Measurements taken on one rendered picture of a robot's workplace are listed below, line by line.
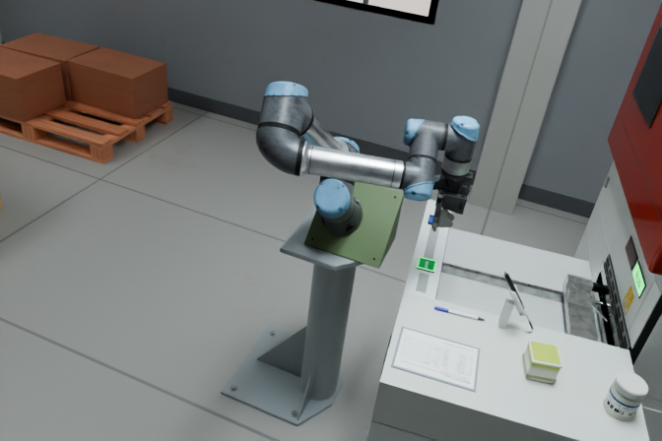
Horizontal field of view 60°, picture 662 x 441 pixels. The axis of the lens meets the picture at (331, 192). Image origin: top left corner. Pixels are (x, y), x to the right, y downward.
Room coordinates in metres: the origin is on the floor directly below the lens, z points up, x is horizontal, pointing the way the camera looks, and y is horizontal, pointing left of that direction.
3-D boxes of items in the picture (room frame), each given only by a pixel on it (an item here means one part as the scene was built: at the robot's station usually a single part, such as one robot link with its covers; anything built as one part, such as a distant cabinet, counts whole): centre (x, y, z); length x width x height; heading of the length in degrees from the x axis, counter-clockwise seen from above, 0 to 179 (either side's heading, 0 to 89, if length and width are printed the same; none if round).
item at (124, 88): (3.94, 2.04, 0.24); 1.28 x 0.88 x 0.47; 71
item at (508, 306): (1.20, -0.53, 1.03); 0.06 x 0.04 x 0.13; 78
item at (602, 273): (1.39, -0.90, 0.89); 0.44 x 0.02 x 0.10; 168
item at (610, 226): (1.56, -0.95, 1.02); 0.81 x 0.03 x 0.40; 168
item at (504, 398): (1.06, -0.51, 0.89); 0.62 x 0.35 x 0.14; 78
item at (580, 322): (1.37, -0.82, 0.87); 0.36 x 0.08 x 0.03; 168
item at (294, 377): (1.75, 0.05, 0.41); 0.51 x 0.44 x 0.82; 71
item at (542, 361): (1.05, -0.58, 1.00); 0.07 x 0.07 x 0.07; 85
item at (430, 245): (1.56, -0.35, 0.89); 0.55 x 0.09 x 0.14; 168
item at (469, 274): (1.55, -0.66, 0.84); 0.50 x 0.02 x 0.03; 78
